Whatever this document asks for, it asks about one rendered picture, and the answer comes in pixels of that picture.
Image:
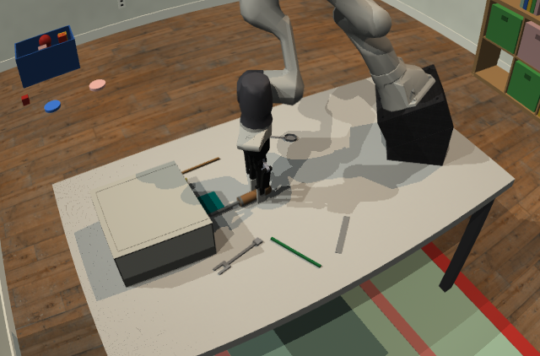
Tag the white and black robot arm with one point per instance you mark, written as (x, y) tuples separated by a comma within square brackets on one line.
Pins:
[(400, 86)]

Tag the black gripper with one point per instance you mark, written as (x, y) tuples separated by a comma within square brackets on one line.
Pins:
[(259, 171)]

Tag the grey wrench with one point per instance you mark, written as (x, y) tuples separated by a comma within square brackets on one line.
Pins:
[(256, 241)]

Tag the teal square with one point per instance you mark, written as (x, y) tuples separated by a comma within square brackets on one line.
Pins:
[(210, 202)]

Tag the grey flat bar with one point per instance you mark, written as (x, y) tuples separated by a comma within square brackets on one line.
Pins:
[(342, 235)]

